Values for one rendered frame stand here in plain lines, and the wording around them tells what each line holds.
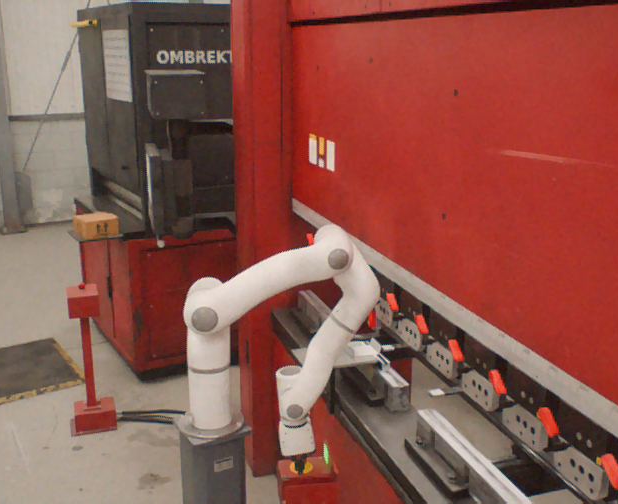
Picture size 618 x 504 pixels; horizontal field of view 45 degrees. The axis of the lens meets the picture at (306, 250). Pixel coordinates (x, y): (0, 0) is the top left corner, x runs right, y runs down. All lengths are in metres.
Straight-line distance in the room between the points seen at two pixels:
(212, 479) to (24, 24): 7.40
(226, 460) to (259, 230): 1.40
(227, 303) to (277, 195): 1.40
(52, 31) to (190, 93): 5.89
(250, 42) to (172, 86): 0.40
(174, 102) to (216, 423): 1.64
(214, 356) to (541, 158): 1.02
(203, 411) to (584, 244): 1.15
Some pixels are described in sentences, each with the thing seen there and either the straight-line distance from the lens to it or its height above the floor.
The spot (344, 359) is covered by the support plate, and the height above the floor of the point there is 1.00.
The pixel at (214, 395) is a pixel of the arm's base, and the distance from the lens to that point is 2.14.
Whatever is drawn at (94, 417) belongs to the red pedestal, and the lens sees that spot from 4.34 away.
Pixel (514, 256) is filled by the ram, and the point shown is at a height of 1.60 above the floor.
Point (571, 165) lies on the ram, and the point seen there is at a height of 1.84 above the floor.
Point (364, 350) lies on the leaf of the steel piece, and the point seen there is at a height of 1.00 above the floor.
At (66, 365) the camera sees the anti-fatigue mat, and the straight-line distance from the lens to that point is 5.23.
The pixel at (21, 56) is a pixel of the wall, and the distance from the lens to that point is 9.11.
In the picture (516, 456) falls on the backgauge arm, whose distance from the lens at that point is 2.44.
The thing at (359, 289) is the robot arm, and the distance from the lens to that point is 2.06.
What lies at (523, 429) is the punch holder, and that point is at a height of 1.21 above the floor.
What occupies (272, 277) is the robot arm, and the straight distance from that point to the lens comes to 2.02.
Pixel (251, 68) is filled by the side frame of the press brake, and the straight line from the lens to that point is 3.26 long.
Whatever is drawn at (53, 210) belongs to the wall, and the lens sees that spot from 9.34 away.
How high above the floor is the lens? 2.07
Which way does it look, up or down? 16 degrees down
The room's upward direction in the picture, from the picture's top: straight up
